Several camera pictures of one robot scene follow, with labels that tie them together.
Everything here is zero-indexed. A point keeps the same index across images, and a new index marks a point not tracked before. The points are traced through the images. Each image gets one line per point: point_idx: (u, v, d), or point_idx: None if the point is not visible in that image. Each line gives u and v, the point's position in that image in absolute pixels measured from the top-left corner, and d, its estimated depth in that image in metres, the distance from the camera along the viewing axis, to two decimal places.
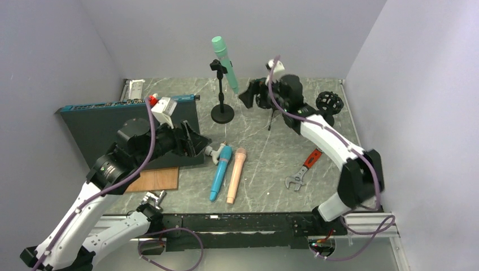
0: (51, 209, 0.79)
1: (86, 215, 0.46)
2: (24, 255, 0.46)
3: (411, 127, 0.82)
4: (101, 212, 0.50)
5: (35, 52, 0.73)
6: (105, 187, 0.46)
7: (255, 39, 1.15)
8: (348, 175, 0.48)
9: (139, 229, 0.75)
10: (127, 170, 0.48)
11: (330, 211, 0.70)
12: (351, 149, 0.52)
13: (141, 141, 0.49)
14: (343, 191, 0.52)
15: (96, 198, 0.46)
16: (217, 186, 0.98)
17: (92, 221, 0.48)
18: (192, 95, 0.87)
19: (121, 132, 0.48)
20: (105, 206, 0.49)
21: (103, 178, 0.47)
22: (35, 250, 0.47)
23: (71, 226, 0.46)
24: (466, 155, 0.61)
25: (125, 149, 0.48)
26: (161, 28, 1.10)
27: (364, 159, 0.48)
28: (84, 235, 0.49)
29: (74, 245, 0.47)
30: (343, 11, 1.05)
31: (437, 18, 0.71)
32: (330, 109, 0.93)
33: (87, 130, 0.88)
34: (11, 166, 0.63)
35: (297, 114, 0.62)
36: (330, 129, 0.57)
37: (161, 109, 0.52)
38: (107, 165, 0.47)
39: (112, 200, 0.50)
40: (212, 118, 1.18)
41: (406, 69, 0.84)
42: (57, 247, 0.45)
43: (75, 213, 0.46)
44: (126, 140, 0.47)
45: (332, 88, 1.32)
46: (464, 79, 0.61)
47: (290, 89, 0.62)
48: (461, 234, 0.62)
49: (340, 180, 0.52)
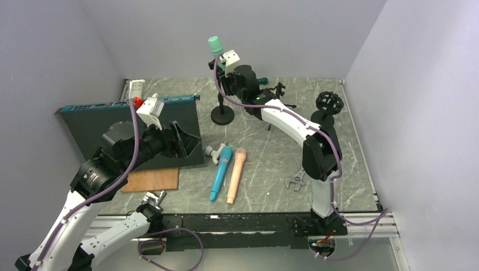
0: (51, 209, 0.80)
1: (73, 225, 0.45)
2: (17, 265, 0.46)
3: (411, 127, 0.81)
4: (90, 220, 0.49)
5: (35, 53, 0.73)
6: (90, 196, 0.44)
7: (255, 39, 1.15)
8: (309, 149, 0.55)
9: (139, 230, 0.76)
10: (113, 177, 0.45)
11: (318, 203, 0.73)
12: (308, 127, 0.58)
13: (128, 146, 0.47)
14: (308, 167, 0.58)
15: (81, 208, 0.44)
16: (217, 186, 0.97)
17: (81, 229, 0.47)
18: (192, 95, 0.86)
19: (106, 136, 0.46)
20: (93, 214, 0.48)
21: (86, 185, 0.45)
22: (28, 259, 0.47)
23: (59, 237, 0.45)
24: (466, 156, 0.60)
25: (110, 154, 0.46)
26: (160, 27, 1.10)
27: (321, 133, 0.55)
28: (75, 243, 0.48)
29: (65, 253, 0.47)
30: (344, 10, 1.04)
31: (438, 18, 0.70)
32: (330, 109, 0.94)
33: (86, 130, 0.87)
34: (10, 166, 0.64)
35: (256, 101, 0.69)
36: (287, 110, 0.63)
37: (148, 110, 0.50)
38: (90, 172, 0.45)
39: (100, 208, 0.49)
40: (212, 118, 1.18)
41: (406, 69, 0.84)
42: (48, 257, 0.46)
43: (62, 223, 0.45)
44: (112, 145, 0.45)
45: (332, 88, 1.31)
46: (464, 79, 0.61)
47: (244, 78, 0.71)
48: (461, 234, 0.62)
49: (303, 156, 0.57)
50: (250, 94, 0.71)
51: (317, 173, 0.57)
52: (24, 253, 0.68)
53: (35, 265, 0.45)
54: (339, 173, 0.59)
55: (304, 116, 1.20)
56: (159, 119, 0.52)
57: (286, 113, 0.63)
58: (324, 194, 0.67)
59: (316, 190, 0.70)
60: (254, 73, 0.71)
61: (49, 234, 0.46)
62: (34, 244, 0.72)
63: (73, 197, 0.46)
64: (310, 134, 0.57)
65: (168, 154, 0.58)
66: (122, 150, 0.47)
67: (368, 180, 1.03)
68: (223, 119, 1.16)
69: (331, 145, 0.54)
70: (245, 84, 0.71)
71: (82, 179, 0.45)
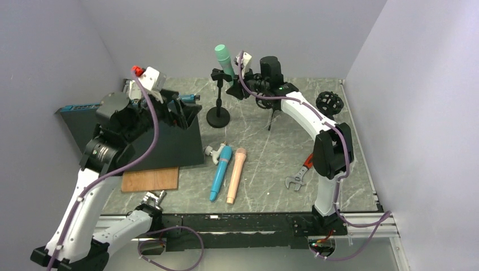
0: (51, 209, 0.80)
1: (91, 201, 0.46)
2: (34, 256, 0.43)
3: (411, 127, 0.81)
4: (104, 200, 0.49)
5: (35, 53, 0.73)
6: (105, 170, 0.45)
7: (255, 40, 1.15)
8: (319, 145, 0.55)
9: (140, 228, 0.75)
10: (122, 148, 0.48)
11: (321, 201, 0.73)
12: (324, 122, 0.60)
13: (126, 116, 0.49)
14: (318, 164, 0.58)
15: (99, 182, 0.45)
16: (217, 186, 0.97)
17: (97, 206, 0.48)
18: (192, 95, 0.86)
19: (100, 110, 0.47)
20: (107, 190, 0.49)
21: (97, 161, 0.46)
22: (45, 250, 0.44)
23: (78, 215, 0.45)
24: (466, 156, 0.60)
25: (112, 128, 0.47)
26: (160, 27, 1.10)
27: (336, 130, 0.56)
28: (92, 223, 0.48)
29: (85, 235, 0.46)
30: (344, 10, 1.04)
31: (438, 18, 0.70)
32: (330, 109, 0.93)
33: (86, 130, 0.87)
34: (10, 166, 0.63)
35: (279, 90, 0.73)
36: (307, 104, 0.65)
37: (150, 85, 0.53)
38: (99, 148, 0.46)
39: (112, 184, 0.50)
40: (207, 121, 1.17)
41: (406, 68, 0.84)
42: (69, 239, 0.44)
43: (78, 202, 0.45)
44: (110, 117, 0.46)
45: (332, 88, 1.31)
46: (464, 78, 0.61)
47: (269, 69, 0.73)
48: (461, 234, 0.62)
49: (313, 151, 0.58)
50: (273, 83, 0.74)
51: (325, 170, 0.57)
52: (24, 253, 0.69)
53: (56, 249, 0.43)
54: (346, 174, 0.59)
55: None
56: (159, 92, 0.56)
57: (305, 106, 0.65)
58: (328, 193, 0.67)
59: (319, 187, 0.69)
60: (279, 62, 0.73)
61: (65, 217, 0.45)
62: (34, 244, 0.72)
63: (84, 175, 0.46)
64: (324, 130, 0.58)
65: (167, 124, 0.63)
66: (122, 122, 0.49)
67: (368, 180, 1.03)
68: (218, 123, 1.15)
69: (343, 144, 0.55)
70: (269, 74, 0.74)
71: (91, 155, 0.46)
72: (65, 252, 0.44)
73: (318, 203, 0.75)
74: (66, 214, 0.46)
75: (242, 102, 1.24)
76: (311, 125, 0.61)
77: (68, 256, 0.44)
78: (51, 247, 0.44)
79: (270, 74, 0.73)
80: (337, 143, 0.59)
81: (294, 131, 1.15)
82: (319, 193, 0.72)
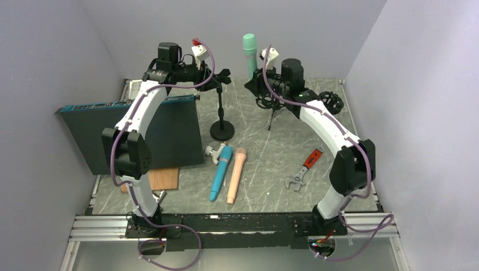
0: (50, 208, 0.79)
1: (152, 96, 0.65)
2: (108, 129, 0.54)
3: (411, 127, 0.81)
4: (155, 107, 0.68)
5: (35, 53, 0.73)
6: (161, 82, 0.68)
7: (254, 40, 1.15)
8: (342, 161, 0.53)
9: (147, 204, 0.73)
10: (169, 75, 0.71)
11: (327, 206, 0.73)
12: (347, 137, 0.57)
13: (175, 55, 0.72)
14: (337, 178, 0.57)
15: (160, 87, 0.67)
16: (217, 186, 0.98)
17: (153, 106, 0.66)
18: (192, 95, 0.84)
19: (161, 45, 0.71)
20: (158, 100, 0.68)
21: (155, 76, 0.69)
22: (116, 127, 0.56)
23: (143, 105, 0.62)
24: (466, 156, 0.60)
25: (166, 58, 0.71)
26: (160, 29, 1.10)
27: (359, 148, 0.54)
28: (148, 118, 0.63)
29: (144, 121, 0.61)
30: (343, 10, 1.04)
31: (438, 18, 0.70)
32: (330, 109, 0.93)
33: (86, 130, 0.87)
34: (9, 166, 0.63)
35: (297, 97, 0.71)
36: (329, 115, 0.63)
37: (197, 52, 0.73)
38: (156, 71, 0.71)
39: (160, 97, 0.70)
40: (212, 135, 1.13)
41: (406, 69, 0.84)
42: (137, 118, 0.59)
43: (144, 95, 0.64)
44: (166, 49, 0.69)
45: (332, 88, 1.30)
46: (465, 78, 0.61)
47: (291, 73, 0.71)
48: (462, 233, 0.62)
49: (334, 166, 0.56)
50: (294, 89, 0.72)
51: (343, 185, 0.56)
52: (25, 250, 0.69)
53: (128, 121, 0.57)
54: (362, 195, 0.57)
55: None
56: (202, 60, 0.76)
57: (327, 118, 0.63)
58: (336, 201, 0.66)
59: (329, 195, 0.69)
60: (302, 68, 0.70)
61: (134, 104, 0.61)
62: (35, 242, 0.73)
63: (147, 84, 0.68)
64: (347, 146, 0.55)
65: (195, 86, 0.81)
66: (173, 57, 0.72)
67: None
68: (221, 134, 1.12)
69: (366, 164, 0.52)
70: (291, 79, 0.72)
71: (151, 73, 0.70)
72: (134, 125, 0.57)
73: (322, 201, 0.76)
74: (134, 104, 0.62)
75: (242, 102, 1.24)
76: (332, 139, 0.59)
77: (136, 128, 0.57)
78: (121, 125, 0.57)
79: (291, 79, 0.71)
80: (359, 161, 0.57)
81: (294, 132, 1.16)
82: (326, 196, 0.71)
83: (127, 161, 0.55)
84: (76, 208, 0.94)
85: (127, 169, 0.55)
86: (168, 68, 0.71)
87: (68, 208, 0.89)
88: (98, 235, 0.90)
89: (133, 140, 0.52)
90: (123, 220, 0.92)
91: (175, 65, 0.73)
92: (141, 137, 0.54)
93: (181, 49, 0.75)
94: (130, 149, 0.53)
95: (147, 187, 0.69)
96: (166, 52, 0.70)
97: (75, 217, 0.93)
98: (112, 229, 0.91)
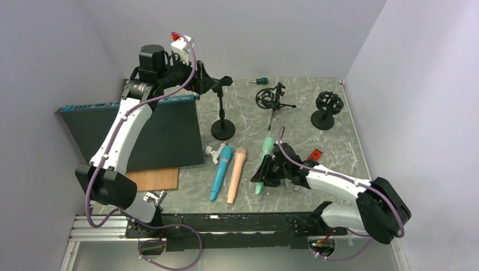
0: (50, 209, 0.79)
1: (133, 121, 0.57)
2: (81, 166, 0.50)
3: (410, 128, 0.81)
4: (139, 128, 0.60)
5: (36, 53, 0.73)
6: (144, 99, 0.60)
7: (254, 40, 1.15)
8: (366, 209, 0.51)
9: (143, 214, 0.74)
10: (155, 87, 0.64)
11: (338, 221, 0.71)
12: (358, 183, 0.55)
13: (159, 62, 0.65)
14: (373, 228, 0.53)
15: (140, 106, 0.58)
16: (217, 186, 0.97)
17: (135, 130, 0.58)
18: (192, 95, 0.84)
19: (142, 52, 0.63)
20: (142, 121, 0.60)
21: (137, 91, 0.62)
22: (91, 162, 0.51)
23: (121, 132, 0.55)
24: (466, 155, 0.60)
25: (149, 68, 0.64)
26: (160, 29, 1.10)
27: (373, 189, 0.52)
28: (129, 147, 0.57)
29: (124, 152, 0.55)
30: (343, 11, 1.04)
31: (437, 19, 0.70)
32: (330, 109, 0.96)
33: (86, 130, 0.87)
34: (9, 165, 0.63)
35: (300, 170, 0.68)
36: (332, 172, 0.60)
37: (182, 46, 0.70)
38: (138, 85, 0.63)
39: (145, 117, 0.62)
40: (212, 134, 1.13)
41: (405, 69, 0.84)
42: (114, 151, 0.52)
43: (123, 120, 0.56)
44: (148, 58, 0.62)
45: (332, 88, 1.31)
46: (465, 80, 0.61)
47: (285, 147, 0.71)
48: (460, 232, 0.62)
49: (362, 215, 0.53)
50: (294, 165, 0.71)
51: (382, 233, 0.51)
52: (24, 250, 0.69)
53: (103, 157, 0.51)
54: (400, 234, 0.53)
55: (304, 116, 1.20)
56: (189, 55, 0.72)
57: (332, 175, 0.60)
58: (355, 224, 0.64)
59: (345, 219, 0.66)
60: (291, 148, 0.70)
61: (111, 132, 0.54)
62: (35, 242, 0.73)
63: (127, 103, 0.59)
64: (361, 192, 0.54)
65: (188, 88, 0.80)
66: (157, 65, 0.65)
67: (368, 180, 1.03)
68: (221, 133, 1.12)
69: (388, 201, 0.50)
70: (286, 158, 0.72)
71: (133, 87, 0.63)
72: (110, 161, 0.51)
73: (327, 213, 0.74)
74: (111, 131, 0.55)
75: (242, 102, 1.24)
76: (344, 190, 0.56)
77: (113, 164, 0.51)
78: (96, 160, 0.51)
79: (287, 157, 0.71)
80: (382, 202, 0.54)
81: (294, 131, 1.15)
82: (338, 213, 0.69)
83: (107, 195, 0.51)
84: (76, 208, 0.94)
85: (109, 200, 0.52)
86: (152, 79, 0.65)
87: (68, 208, 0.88)
88: (98, 235, 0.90)
89: (110, 179, 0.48)
90: (123, 220, 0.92)
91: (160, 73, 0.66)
92: (120, 174, 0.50)
93: (166, 53, 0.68)
94: (108, 186, 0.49)
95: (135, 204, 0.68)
96: (149, 61, 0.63)
97: (75, 217, 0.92)
98: (112, 229, 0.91)
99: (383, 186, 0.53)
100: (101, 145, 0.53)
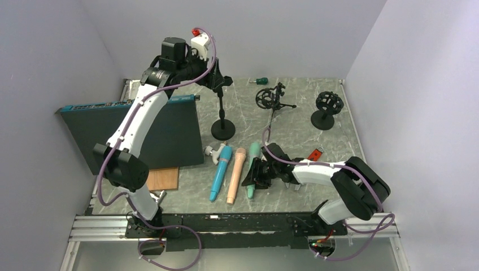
0: (50, 208, 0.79)
1: (149, 106, 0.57)
2: (99, 145, 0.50)
3: (410, 127, 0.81)
4: (155, 114, 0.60)
5: (35, 53, 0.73)
6: (161, 85, 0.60)
7: (254, 40, 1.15)
8: (342, 186, 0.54)
9: (147, 210, 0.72)
10: (173, 75, 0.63)
11: (332, 215, 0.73)
12: (334, 165, 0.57)
13: (180, 53, 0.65)
14: (353, 205, 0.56)
15: (157, 93, 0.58)
16: (217, 186, 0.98)
17: (151, 115, 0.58)
18: (192, 95, 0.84)
19: (165, 41, 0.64)
20: (157, 107, 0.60)
21: (155, 78, 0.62)
22: (107, 143, 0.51)
23: (138, 116, 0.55)
24: (466, 156, 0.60)
25: (170, 57, 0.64)
26: (160, 29, 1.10)
27: (347, 167, 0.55)
28: (144, 131, 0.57)
29: (139, 135, 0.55)
30: (343, 11, 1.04)
31: (437, 19, 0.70)
32: (330, 109, 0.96)
33: (86, 130, 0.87)
34: (9, 165, 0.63)
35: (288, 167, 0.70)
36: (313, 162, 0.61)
37: (203, 41, 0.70)
38: (157, 72, 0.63)
39: (160, 105, 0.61)
40: (212, 133, 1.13)
41: (405, 69, 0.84)
42: (130, 134, 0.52)
43: (140, 105, 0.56)
44: (171, 47, 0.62)
45: (332, 88, 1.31)
46: (465, 80, 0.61)
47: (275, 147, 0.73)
48: (460, 232, 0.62)
49: (340, 193, 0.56)
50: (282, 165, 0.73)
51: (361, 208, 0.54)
52: (24, 250, 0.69)
53: (120, 139, 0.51)
54: (379, 209, 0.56)
55: (304, 116, 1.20)
56: (208, 50, 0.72)
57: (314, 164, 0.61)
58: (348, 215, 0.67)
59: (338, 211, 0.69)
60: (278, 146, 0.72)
61: (127, 115, 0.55)
62: (35, 242, 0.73)
63: (145, 89, 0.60)
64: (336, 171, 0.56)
65: (201, 83, 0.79)
66: (178, 56, 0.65)
67: None
68: (221, 133, 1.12)
69: (363, 178, 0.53)
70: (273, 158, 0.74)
71: (151, 74, 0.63)
72: (125, 143, 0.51)
73: (324, 209, 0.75)
74: (128, 114, 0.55)
75: (242, 102, 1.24)
76: (323, 175, 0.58)
77: (128, 146, 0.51)
78: (113, 141, 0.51)
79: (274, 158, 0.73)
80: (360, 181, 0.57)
81: (294, 131, 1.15)
82: (331, 206, 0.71)
83: (120, 175, 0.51)
84: (76, 208, 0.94)
85: (121, 181, 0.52)
86: (171, 68, 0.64)
87: (68, 208, 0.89)
88: (98, 235, 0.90)
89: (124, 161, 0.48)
90: (123, 220, 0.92)
91: (179, 64, 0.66)
92: (134, 157, 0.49)
93: (188, 45, 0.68)
94: (121, 166, 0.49)
95: (144, 196, 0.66)
96: (171, 50, 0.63)
97: (75, 217, 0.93)
98: (112, 229, 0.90)
99: (355, 162, 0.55)
100: (118, 127, 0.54)
